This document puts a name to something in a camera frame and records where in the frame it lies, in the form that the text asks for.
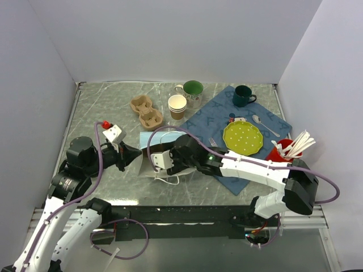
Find dark green mug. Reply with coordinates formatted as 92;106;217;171
232;85;257;108

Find white paper-wrapped straws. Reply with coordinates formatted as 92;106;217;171
271;130;316;158

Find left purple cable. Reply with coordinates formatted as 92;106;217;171
22;121;150;269

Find silver spoon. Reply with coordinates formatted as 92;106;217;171
252;114;280;137

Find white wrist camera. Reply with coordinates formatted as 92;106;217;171
101;121;126;152
151;151;174;173

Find purple cable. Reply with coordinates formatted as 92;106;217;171
146;126;340;248
22;121;150;269

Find light blue paper bag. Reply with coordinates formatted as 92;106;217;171
137;131;195;185

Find red cup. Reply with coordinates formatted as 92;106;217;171
265;139;302;163

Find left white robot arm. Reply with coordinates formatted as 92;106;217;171
3;137;142;271

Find blue alphabet cloth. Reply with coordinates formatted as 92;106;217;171
178;84;293;196

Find silver fork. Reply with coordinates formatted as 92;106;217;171
209;138;218;147

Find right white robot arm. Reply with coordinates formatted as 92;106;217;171
168;134;319;226

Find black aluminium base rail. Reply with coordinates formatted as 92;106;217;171
28;203;330;241

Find white mug green interior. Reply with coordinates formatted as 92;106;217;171
174;80;204;108

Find stack of brown paper cups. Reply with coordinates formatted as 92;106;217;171
168;95;187;120

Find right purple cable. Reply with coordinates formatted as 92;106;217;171
146;126;340;248

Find yellow dotted plate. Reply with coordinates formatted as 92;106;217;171
222;121;263;156

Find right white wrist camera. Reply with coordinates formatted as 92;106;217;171
151;151;174;173

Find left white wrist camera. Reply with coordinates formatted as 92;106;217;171
101;121;126;152

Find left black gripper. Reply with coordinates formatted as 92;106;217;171
85;139;142;175

